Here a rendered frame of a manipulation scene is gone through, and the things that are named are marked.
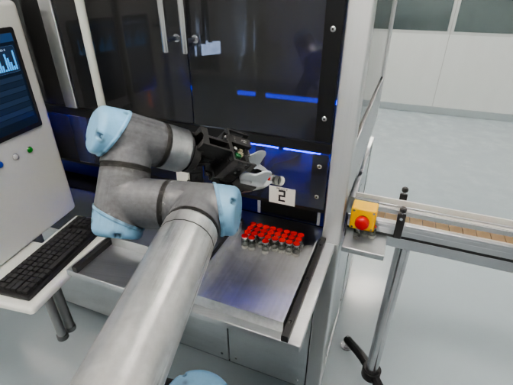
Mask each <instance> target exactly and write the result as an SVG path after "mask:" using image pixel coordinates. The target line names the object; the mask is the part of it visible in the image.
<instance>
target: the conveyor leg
mask: <svg viewBox="0 0 513 385"><path fill-rule="evenodd" d="M394 248H395V250H394V254H393V257H392V262H391V266H390V269H389V275H388V279H387V282H386V288H385V291H384V294H383V298H382V304H381V307H380V310H379V316H378V319H377V323H376V329H375V332H374V336H373V341H372V344H371V348H370V352H369V357H368V361H367V364H366V369H367V370H368V371H369V372H370V373H373V374H374V373H376V372H377V371H378V369H379V364H380V361H381V358H382V353H383V350H384V347H385V343H386V339H387V335H388V332H389V327H390V324H391V321H392V316H393V313H394V310H395V304H396V302H397V298H398V294H399V290H400V287H401V285H402V279H403V276H404V273H405V268H406V265H407V262H408V257H409V254H410V250H405V249H402V248H398V247H394Z"/></svg>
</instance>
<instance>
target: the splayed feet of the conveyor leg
mask: <svg viewBox="0 0 513 385"><path fill-rule="evenodd" d="M340 347H341V348H342V349H343V350H345V351H350V350H351V351H352V352H353V353H354V354H355V355H356V356H357V358H358V359H359V361H360V363H361V364H362V365H363V367H362V370H361V375H362V377H363V379H364V380H365V381H366V382H368V383H372V384H373V385H383V383H382V381H381V379H380V375H381V373H382V370H381V367H380V366H379V369H378V371H377V372H376V373H374V374H373V373H370V372H369V371H368V370H367V369H366V364H367V361H368V357H367V355H366V354H365V352H364V351H363V349H362V348H361V347H360V346H359V345H358V344H357V343H356V342H355V341H354V340H353V339H352V338H351V337H350V336H349V335H347V336H346V337H345V338H344V340H343V341H342V342H341V343H340Z"/></svg>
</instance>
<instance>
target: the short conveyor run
mask: <svg viewBox="0 0 513 385"><path fill-rule="evenodd" d="M402 192H403V193H400V196H399V199H393V198H389V197H384V196H376V195H372V194H367V193H363V192H356V196H359V197H363V198H368V199H375V200H379V208H378V212H377V216H376V223H375V225H376V226H377V228H376V234H378V235H385V236H387V239H386V245H388V246H392V247H396V248H402V249H405V250H410V251H416V252H419V253H423V254H429V255H433V256H437V257H443V258H446V259H451V260H457V261H460V262H464V263H468V264H475V265H478V266H482V267H488V268H492V269H496V270H502V271H505V272H509V273H513V220H511V219H506V218H498V217H494V216H489V215H481V214H477V213H472V212H464V211H460V210H456V209H448V208H444V207H439V206H435V205H426V204H422V203H417V202H409V201H407V198H408V194H406V193H407V192H408V187H406V186H404V187H402Z"/></svg>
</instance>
